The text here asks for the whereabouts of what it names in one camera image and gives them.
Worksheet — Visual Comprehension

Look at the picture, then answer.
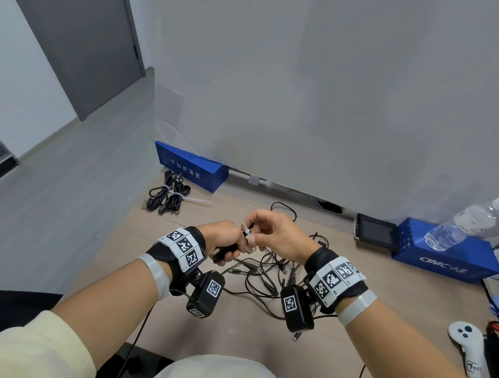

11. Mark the person's left hand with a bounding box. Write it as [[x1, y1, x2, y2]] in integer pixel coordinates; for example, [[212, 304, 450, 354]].
[[193, 216, 257, 269]]

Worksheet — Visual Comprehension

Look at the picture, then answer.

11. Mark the person's right hand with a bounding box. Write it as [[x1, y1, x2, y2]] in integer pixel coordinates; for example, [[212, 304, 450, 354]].
[[242, 207, 323, 267]]

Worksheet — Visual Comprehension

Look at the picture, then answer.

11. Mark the pile of black cables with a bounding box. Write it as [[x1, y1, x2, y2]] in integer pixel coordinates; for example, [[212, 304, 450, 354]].
[[215, 198, 339, 345]]

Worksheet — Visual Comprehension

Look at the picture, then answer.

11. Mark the thick black power cable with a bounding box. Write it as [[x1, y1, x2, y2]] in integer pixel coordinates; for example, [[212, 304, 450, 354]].
[[160, 170, 193, 217]]

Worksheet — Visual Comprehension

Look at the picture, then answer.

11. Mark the person's left forearm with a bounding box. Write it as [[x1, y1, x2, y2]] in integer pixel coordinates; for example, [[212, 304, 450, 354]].
[[0, 248, 173, 378]]

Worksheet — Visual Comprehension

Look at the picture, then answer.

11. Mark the person's right forearm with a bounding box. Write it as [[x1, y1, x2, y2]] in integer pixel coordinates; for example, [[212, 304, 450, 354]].
[[340, 298, 499, 378]]

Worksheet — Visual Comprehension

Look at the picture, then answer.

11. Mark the person's cream sweater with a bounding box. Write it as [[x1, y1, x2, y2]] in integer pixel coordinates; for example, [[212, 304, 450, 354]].
[[142, 349, 306, 378]]

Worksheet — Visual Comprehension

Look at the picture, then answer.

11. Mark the blue triangular box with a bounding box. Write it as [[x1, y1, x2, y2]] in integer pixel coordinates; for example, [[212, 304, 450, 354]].
[[151, 140, 231, 195]]

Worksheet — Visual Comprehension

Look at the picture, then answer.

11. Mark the grey left wristband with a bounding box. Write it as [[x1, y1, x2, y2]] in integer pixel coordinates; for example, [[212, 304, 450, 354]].
[[134, 253, 173, 302]]

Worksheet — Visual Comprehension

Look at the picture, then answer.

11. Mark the grey wristband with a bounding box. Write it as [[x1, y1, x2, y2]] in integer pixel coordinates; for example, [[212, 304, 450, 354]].
[[335, 288, 378, 330], [134, 253, 173, 302]]

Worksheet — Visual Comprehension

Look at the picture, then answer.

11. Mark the small black screen device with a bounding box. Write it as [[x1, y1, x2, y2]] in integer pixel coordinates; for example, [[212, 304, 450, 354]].
[[352, 212, 401, 251]]

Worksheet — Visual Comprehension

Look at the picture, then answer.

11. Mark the grey right wristband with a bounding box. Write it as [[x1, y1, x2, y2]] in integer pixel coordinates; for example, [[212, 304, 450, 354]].
[[335, 288, 378, 330]]

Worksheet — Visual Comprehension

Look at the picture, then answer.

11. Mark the light wooden table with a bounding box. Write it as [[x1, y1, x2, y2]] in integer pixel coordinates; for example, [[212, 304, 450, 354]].
[[61, 164, 499, 378]]

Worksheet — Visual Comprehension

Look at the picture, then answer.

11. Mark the black office chair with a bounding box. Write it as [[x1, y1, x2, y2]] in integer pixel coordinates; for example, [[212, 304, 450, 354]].
[[87, 339, 178, 378]]

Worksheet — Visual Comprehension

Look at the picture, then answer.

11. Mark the blue rectangular box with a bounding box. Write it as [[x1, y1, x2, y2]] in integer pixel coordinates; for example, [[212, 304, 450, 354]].
[[390, 217, 499, 286]]

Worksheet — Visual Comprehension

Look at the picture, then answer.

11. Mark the clear plastic water bottle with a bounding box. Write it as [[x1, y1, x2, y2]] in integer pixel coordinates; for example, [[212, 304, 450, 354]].
[[423, 192, 499, 257]]

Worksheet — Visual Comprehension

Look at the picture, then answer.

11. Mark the white game controller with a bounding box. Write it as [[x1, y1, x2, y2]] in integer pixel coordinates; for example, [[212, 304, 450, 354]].
[[445, 319, 490, 378]]

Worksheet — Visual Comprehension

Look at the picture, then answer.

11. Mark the grey door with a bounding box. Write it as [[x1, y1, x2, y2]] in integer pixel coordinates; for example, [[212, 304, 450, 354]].
[[0, 0, 152, 126]]

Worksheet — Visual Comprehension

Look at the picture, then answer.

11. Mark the left wrist marker strap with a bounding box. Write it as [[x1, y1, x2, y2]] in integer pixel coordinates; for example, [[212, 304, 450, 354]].
[[143, 223, 208, 297]]

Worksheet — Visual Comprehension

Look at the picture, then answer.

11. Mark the wrist marker strap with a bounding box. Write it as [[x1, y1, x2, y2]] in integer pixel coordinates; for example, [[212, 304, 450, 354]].
[[300, 245, 372, 317], [143, 223, 208, 297]]

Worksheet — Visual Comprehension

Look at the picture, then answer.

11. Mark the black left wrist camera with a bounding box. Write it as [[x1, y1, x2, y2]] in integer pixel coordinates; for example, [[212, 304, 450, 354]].
[[185, 269, 227, 321]]

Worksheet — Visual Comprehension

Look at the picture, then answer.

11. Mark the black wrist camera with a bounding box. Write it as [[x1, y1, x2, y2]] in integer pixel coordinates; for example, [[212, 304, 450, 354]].
[[185, 269, 227, 321], [276, 284, 318, 335]]

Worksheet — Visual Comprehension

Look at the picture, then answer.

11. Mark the right wrist marker strap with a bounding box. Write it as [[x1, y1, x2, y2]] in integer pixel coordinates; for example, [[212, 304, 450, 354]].
[[300, 245, 372, 317]]

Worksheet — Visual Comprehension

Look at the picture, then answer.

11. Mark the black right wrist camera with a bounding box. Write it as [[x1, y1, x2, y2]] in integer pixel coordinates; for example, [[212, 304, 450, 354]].
[[276, 284, 318, 335]]

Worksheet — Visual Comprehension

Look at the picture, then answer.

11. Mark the black left camera cable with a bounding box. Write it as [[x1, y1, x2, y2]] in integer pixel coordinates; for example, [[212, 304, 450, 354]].
[[112, 303, 157, 378]]

